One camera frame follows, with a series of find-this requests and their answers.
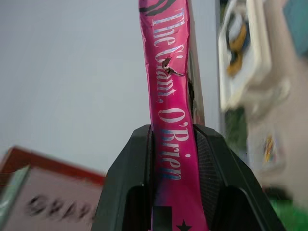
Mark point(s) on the white book with yellow print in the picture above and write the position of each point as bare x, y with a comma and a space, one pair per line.
243, 55

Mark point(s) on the pink paperback book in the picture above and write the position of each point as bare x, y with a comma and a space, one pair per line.
168, 96

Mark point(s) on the beige book with colourful print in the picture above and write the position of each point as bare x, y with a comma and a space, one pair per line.
274, 120

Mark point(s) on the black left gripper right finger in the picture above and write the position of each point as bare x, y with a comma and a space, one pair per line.
223, 183

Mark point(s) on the red and beige book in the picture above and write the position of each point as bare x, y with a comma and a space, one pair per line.
53, 192

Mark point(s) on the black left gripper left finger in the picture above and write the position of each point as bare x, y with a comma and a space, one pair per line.
125, 183

